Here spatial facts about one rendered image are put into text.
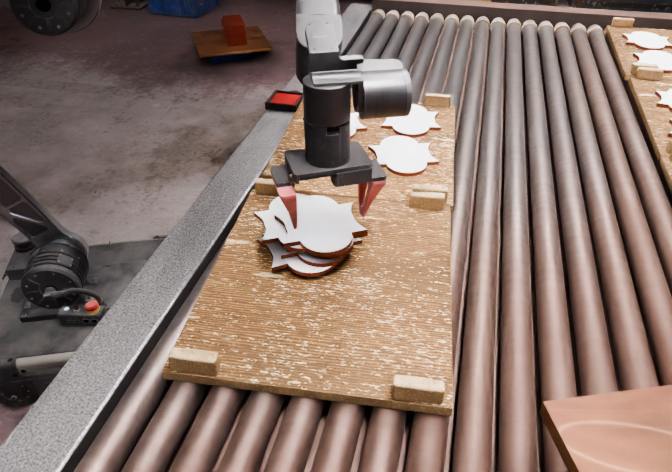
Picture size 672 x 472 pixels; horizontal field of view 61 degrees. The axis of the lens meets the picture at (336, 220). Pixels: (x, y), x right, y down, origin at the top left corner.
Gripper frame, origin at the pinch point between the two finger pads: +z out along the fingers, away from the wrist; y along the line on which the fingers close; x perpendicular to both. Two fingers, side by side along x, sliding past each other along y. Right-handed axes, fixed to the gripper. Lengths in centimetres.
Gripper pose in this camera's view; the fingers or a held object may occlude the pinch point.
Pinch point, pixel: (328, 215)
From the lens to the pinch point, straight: 78.8
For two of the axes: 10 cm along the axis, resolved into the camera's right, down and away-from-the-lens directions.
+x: -2.8, -5.5, 7.8
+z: 0.0, 8.2, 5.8
